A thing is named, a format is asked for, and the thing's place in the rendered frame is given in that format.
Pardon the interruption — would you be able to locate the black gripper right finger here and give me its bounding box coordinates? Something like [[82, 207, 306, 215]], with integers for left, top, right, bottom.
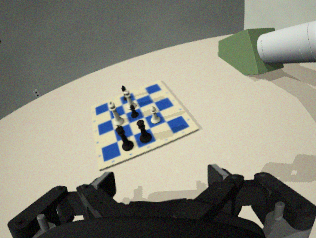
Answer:
[[173, 164, 316, 238]]

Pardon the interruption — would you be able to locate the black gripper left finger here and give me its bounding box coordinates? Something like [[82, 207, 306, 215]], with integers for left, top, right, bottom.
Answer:
[[7, 172, 134, 238]]

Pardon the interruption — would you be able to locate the blue and cream chessboard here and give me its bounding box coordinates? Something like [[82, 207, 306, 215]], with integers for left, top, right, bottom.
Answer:
[[91, 80, 199, 171]]

